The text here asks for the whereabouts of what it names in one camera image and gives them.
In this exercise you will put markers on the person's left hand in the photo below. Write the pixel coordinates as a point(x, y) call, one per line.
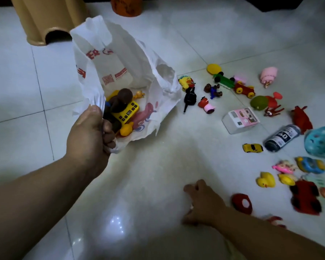
point(86, 140)

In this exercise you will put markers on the person's right hand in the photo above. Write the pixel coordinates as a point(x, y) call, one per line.
point(205, 207)

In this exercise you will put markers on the yellow black radio toy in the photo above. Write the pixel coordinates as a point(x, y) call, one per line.
point(128, 112)

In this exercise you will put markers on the dark brown animal toy figure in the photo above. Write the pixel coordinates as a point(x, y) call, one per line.
point(122, 99)

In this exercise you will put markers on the yellow rubber duck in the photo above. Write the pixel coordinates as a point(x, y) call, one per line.
point(266, 180)

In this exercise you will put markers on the red claw hand toy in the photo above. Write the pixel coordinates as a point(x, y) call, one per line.
point(275, 220)

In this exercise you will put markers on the small yellow car toy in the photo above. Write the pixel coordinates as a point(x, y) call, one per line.
point(252, 148)

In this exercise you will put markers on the pink doll toy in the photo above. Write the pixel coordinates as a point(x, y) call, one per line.
point(283, 168)

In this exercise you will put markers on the pink vending machine toy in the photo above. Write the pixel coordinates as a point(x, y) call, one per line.
point(242, 119)

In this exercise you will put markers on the white plastic bag red print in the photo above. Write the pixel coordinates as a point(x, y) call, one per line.
point(140, 59)

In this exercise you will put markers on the red black ladybug toy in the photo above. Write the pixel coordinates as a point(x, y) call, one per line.
point(304, 199)

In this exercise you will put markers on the blue yellow car toy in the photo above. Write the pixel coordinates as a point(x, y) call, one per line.
point(311, 165)

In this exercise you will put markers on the yellow duck face toy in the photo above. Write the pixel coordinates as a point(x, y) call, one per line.
point(185, 82)

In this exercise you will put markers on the dark red limbed toy figure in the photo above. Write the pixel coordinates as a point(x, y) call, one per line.
point(272, 112)

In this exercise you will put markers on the green spiky ball toy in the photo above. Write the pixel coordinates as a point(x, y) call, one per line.
point(259, 102)

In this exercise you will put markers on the red block car toy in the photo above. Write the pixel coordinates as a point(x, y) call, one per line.
point(244, 89)

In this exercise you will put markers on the red lobster toy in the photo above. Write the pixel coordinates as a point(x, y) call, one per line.
point(301, 120)

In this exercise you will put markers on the teal perforated catch cup toy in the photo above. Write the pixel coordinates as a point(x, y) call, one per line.
point(321, 143)

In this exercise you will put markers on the yellow round disc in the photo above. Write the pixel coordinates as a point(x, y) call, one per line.
point(214, 69)

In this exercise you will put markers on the pink cupcake toy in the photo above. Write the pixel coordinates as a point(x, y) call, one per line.
point(269, 74)

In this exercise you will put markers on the person's right forearm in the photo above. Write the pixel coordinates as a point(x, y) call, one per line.
point(260, 238)

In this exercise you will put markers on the person's left forearm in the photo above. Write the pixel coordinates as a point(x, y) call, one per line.
point(38, 203)

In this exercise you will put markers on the black roll white label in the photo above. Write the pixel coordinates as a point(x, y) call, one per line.
point(283, 138)

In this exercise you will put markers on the tan plastic stool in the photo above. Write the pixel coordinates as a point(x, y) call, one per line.
point(48, 13)

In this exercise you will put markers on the orange floral waste bin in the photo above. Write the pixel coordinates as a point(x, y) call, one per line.
point(126, 6)

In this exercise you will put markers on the black framed white partition door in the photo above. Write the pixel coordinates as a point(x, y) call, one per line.
point(273, 4)

